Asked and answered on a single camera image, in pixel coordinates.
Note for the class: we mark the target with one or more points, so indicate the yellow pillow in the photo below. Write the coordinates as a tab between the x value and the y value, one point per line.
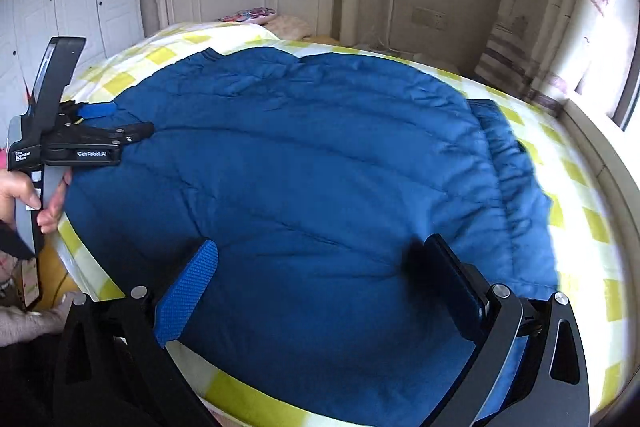
325	40

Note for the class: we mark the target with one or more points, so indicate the boat-print striped curtain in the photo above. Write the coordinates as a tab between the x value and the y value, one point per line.
545	51

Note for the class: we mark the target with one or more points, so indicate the silver floor lamp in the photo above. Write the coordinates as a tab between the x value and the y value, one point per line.
384	34

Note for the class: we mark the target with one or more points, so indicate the white wardrobe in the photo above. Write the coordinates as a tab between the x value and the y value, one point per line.
60	6

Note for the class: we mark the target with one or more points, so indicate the blue quilted down jacket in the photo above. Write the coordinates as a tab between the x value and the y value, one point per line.
318	178

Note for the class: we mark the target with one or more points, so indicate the white window ledge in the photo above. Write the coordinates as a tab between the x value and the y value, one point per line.
612	161

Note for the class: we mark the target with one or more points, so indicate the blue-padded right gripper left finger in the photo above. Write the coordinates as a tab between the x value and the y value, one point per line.
113	366

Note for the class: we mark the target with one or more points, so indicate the person's left hand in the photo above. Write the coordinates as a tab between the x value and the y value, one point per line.
17	187

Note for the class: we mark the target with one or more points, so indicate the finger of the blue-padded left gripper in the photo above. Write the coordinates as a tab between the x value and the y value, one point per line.
81	111

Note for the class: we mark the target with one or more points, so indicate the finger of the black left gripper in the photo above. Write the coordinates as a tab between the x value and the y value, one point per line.
131	134

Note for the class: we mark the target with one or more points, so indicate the yellow white checkered bedsheet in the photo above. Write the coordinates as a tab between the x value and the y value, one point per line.
589	258

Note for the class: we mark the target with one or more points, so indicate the colourful patterned pillow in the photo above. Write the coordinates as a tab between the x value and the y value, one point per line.
259	16

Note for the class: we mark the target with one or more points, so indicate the wall socket panel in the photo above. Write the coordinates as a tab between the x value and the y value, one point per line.
429	18

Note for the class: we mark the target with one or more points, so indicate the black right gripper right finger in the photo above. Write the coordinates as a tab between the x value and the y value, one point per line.
550	387

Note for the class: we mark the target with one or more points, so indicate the white bedside table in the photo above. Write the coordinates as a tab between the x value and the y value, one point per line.
417	57

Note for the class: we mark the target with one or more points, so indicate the window frame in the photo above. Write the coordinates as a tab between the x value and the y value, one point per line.
630	93

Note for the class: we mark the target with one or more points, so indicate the peach patterned pillow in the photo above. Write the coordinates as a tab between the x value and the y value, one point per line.
287	27

